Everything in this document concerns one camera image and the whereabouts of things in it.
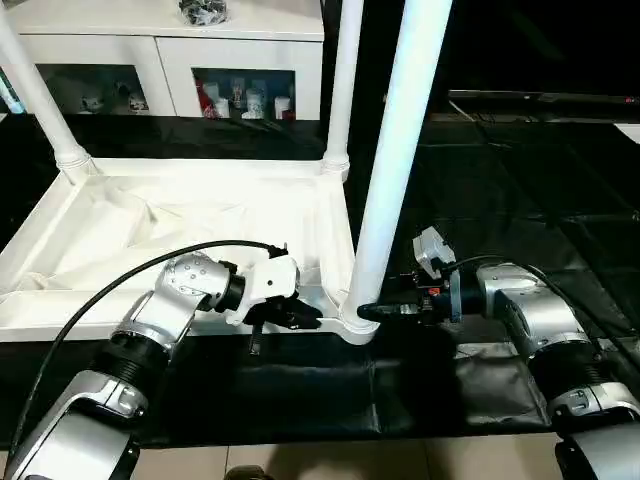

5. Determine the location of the white plastic table top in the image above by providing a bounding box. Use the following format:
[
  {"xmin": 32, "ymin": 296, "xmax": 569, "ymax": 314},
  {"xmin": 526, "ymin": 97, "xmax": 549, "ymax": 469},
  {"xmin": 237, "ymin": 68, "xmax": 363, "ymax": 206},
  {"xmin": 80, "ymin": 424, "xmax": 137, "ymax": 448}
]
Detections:
[{"xmin": 0, "ymin": 155, "xmax": 381, "ymax": 346}]

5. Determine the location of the white plastic table leg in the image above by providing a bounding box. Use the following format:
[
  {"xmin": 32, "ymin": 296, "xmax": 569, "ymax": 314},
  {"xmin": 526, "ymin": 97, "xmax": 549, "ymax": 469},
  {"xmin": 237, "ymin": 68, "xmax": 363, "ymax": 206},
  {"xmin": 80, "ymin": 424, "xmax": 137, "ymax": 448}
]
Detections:
[
  {"xmin": 342, "ymin": 0, "xmax": 453, "ymax": 326},
  {"xmin": 322, "ymin": 0, "xmax": 365, "ymax": 179},
  {"xmin": 0, "ymin": 10, "xmax": 93, "ymax": 183}
]

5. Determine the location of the black work mat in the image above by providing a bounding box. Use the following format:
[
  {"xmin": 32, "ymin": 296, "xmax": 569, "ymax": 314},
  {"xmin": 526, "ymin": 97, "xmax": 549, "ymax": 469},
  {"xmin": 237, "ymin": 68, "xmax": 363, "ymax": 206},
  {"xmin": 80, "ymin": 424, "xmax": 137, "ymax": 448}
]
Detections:
[{"xmin": 0, "ymin": 110, "xmax": 640, "ymax": 446}]

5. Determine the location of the red bottle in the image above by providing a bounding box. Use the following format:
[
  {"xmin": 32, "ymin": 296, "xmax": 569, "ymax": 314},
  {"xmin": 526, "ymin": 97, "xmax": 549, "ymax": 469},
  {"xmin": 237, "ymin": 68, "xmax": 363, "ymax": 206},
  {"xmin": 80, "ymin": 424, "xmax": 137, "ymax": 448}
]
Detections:
[{"xmin": 202, "ymin": 84, "xmax": 221, "ymax": 119}]

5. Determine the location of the black flat bar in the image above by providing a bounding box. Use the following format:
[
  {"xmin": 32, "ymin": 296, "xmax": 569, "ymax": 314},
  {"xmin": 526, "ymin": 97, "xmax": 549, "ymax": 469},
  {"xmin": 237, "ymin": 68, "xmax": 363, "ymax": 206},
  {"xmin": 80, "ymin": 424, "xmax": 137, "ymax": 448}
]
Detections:
[{"xmin": 450, "ymin": 90, "xmax": 640, "ymax": 107}]

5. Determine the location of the white cabinet with glass doors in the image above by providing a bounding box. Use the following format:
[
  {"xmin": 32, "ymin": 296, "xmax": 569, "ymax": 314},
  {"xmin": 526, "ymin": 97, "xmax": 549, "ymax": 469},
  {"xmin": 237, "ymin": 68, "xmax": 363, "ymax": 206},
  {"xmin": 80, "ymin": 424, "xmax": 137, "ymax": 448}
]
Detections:
[{"xmin": 0, "ymin": 0, "xmax": 325, "ymax": 121}]

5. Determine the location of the teal plastic tube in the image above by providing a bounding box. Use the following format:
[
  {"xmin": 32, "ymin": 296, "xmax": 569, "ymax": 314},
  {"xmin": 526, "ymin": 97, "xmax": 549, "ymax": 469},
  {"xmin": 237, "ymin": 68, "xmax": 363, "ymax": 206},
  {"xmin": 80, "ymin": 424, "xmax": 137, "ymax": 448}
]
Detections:
[{"xmin": 0, "ymin": 70, "xmax": 23, "ymax": 116}]

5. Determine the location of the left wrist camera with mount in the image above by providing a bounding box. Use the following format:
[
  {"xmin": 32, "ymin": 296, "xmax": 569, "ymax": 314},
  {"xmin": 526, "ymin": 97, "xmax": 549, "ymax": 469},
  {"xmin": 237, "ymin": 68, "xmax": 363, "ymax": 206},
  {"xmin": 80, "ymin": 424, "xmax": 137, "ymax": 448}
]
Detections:
[{"xmin": 225, "ymin": 255, "xmax": 301, "ymax": 327}]

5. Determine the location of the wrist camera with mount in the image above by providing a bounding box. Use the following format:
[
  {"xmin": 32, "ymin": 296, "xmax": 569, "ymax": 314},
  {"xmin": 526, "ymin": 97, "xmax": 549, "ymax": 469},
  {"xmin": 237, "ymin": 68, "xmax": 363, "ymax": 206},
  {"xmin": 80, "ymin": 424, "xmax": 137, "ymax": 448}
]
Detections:
[
  {"xmin": 225, "ymin": 255, "xmax": 301, "ymax": 327},
  {"xmin": 412, "ymin": 226, "xmax": 457, "ymax": 281}
]

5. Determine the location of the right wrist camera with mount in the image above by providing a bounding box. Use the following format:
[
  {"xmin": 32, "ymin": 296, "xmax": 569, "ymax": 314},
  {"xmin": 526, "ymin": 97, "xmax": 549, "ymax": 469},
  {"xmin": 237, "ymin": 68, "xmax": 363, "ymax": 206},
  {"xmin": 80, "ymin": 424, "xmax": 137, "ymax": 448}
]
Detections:
[{"xmin": 412, "ymin": 226, "xmax": 457, "ymax": 281}]

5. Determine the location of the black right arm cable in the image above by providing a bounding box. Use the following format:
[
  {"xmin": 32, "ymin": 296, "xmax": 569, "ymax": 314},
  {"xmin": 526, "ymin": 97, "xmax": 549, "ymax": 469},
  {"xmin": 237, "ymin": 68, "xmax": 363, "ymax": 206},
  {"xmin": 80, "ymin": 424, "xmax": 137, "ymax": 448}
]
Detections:
[{"xmin": 440, "ymin": 255, "xmax": 640, "ymax": 351}]

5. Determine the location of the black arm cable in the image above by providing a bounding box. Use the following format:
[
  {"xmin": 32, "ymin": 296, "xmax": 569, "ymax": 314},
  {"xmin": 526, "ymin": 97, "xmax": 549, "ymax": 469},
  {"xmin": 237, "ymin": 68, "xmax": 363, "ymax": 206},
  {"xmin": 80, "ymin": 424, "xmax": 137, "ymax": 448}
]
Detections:
[
  {"xmin": 5, "ymin": 240, "xmax": 291, "ymax": 441},
  {"xmin": 440, "ymin": 255, "xmax": 640, "ymax": 351}
]

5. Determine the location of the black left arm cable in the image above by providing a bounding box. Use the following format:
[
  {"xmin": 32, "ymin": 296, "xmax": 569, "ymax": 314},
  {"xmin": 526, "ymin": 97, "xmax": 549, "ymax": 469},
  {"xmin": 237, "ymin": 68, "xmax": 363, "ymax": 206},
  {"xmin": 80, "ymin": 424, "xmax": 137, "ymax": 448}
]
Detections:
[{"xmin": 5, "ymin": 240, "xmax": 291, "ymax": 441}]

